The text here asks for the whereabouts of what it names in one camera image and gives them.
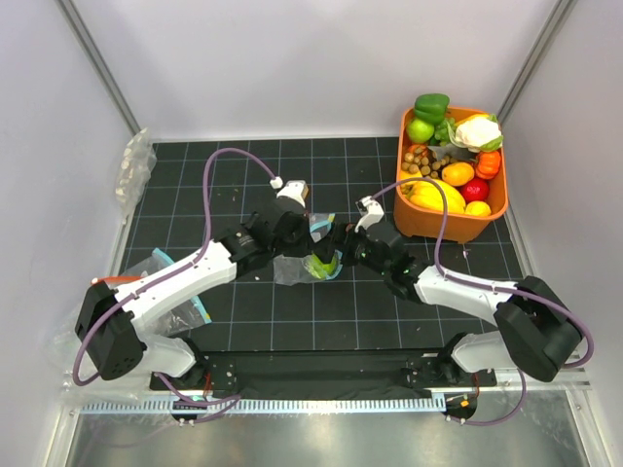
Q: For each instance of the green apple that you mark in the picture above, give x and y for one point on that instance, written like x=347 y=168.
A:
x=419 y=131

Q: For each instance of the yellow star fruit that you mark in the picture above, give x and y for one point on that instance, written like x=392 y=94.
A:
x=434 y=196

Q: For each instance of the small orange pumpkin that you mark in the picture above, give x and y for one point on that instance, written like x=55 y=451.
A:
x=488 y=165

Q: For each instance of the green lime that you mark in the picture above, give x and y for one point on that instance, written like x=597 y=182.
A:
x=319 y=270

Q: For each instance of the black gridded mat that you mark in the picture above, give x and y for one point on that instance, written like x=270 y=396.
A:
x=353 y=311

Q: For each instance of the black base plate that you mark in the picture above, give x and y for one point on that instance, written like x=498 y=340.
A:
x=318 y=370

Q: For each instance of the bag of white pieces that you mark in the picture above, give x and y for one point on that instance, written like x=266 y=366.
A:
x=137 y=164

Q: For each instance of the spare zip bag blue zipper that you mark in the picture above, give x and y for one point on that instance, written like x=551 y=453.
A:
x=182 y=318

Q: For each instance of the pile of clear zip bags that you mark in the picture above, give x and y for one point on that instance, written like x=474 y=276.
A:
x=61 y=349

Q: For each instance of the red apple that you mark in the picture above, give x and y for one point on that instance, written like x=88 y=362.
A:
x=476 y=189

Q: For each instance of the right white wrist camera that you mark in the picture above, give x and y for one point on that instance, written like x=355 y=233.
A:
x=371 y=212

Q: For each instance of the white cauliflower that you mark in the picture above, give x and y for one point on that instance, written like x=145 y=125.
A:
x=479 y=134

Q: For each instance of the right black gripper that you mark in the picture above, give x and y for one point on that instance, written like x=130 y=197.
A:
x=337 y=237

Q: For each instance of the orange plastic basket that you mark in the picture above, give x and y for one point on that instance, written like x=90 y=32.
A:
x=412 y=220

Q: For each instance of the yellow lemon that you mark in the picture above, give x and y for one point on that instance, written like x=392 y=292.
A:
x=478 y=208

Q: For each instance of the green bell pepper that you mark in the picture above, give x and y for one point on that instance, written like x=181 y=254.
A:
x=431 y=107

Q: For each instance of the brown nut cluster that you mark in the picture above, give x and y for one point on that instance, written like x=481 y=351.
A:
x=420 y=159

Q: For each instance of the clear zip bag blue zipper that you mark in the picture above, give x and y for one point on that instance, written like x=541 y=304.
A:
x=290 y=270

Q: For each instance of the green grape bunch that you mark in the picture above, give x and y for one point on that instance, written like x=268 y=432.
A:
x=442 y=131

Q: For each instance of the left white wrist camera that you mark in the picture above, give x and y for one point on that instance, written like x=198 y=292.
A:
x=295 y=189

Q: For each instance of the slotted cable duct rail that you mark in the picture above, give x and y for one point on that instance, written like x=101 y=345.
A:
x=170 y=405

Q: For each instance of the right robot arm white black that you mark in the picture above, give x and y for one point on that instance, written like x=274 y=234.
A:
x=531 y=332

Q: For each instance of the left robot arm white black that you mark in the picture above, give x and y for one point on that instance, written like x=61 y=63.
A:
x=113 y=325

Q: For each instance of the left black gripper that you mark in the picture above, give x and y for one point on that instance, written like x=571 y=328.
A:
x=306 y=246

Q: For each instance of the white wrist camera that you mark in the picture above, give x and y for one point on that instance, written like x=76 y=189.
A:
x=295 y=189
x=371 y=212

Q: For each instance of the orange mango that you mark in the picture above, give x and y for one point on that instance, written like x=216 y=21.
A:
x=458 y=174

